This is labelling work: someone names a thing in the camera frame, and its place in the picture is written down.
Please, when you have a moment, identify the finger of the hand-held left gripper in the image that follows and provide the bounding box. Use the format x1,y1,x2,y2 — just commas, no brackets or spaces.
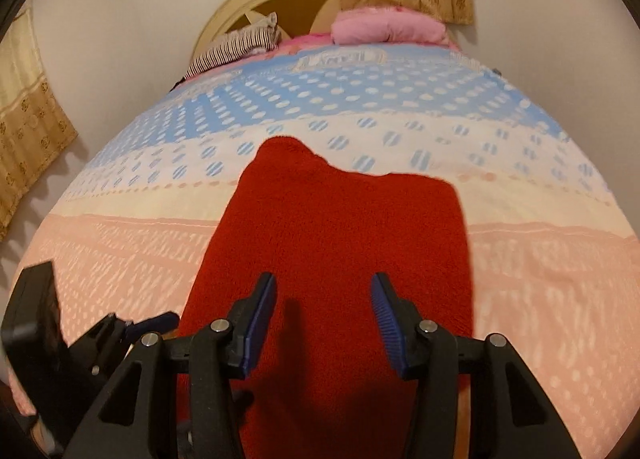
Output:
75,310,181,375

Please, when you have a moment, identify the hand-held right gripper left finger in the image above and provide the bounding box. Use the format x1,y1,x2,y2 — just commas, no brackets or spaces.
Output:
62,271,278,459

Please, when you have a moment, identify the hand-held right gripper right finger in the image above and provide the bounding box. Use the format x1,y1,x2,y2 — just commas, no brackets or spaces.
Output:
370,271,583,459

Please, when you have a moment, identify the red knit sweater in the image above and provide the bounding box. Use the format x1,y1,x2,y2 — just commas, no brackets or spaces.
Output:
175,136,476,459

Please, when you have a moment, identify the pink and blue dotted quilt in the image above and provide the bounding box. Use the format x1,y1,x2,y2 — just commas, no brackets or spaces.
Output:
7,42,640,459

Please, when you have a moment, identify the striped grey pillow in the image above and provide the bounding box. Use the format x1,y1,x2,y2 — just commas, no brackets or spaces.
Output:
182,12,280,80

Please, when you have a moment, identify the pink bed sheet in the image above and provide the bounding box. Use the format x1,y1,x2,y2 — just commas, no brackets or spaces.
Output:
277,33,335,49

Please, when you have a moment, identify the pink pillow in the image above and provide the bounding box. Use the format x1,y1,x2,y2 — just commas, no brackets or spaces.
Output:
331,8,451,46

